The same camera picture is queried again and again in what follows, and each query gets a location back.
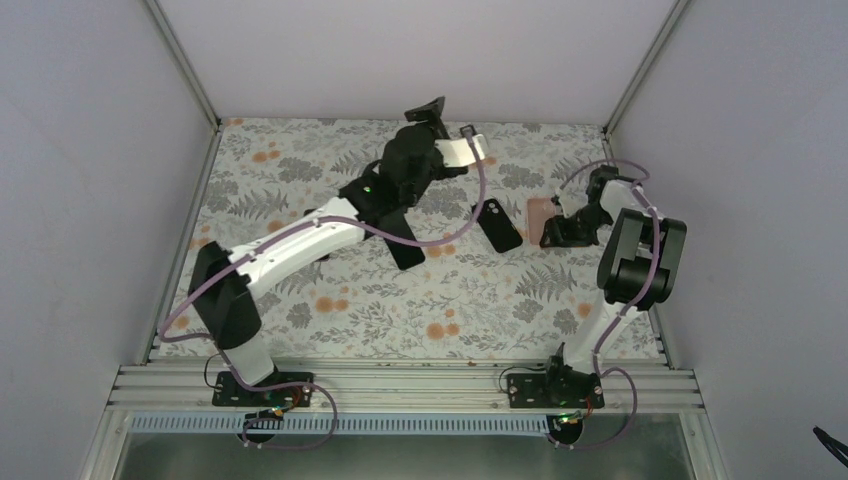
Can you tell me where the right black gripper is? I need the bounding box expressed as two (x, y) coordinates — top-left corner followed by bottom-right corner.
(542, 203), (614, 248)

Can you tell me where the black phone case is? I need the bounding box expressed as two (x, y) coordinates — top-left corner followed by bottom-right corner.
(476, 198), (523, 253)

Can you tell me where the black phone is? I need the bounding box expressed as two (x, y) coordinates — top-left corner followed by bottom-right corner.
(383, 219), (426, 271)

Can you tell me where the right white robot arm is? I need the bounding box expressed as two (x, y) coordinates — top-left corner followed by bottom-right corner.
(539, 161), (687, 407)

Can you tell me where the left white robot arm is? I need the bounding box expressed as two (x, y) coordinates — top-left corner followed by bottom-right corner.
(189, 97), (449, 405)

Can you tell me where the floral patterned table mat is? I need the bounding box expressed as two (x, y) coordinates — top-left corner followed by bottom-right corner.
(174, 118), (603, 361)

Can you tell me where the black object at edge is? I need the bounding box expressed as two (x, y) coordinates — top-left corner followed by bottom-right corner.
(812, 426), (848, 467)

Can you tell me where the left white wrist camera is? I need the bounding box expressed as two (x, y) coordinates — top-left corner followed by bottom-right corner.
(435, 124), (490, 168)

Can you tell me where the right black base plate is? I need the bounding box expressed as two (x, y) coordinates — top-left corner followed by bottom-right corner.
(506, 371), (605, 409)

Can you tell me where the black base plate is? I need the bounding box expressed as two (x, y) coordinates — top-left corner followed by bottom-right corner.
(506, 371), (605, 409)
(211, 371), (314, 409)

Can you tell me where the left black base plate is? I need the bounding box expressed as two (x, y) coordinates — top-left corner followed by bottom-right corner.
(211, 371), (314, 409)

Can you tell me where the aluminium rail frame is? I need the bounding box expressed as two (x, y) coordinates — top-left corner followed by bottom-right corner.
(106, 346), (705, 414)

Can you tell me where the grey slotted cable duct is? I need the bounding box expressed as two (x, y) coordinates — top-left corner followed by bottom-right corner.
(129, 412), (549, 437)

